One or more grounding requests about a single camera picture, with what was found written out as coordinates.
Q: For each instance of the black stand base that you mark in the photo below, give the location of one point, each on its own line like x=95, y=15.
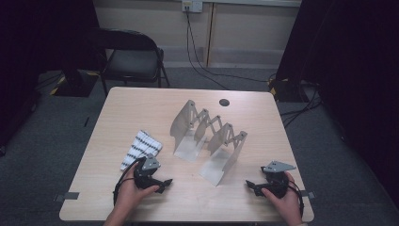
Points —
x=285, y=92
x=78, y=86

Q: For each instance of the black round table grommet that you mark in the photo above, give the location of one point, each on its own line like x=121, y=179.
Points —
x=224, y=102

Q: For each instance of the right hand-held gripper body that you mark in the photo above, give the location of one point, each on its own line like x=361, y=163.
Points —
x=276, y=183

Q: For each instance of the grey tape strip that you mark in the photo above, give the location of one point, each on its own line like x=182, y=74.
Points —
x=310, y=194
x=67, y=196

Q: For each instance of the black folding chair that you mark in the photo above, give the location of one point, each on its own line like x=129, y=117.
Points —
x=131, y=64

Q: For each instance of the white wall socket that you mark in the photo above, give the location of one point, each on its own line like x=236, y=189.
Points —
x=192, y=5

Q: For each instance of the person's right hand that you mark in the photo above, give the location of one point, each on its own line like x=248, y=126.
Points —
x=290, y=207

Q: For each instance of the white black striped cloth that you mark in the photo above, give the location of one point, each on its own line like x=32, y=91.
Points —
x=141, y=147

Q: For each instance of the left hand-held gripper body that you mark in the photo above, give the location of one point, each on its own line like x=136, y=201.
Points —
x=145, y=175

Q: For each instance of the black curtain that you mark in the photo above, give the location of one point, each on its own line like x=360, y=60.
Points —
x=351, y=62
x=31, y=47

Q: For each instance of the person's left hand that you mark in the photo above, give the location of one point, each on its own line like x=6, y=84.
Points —
x=127, y=194

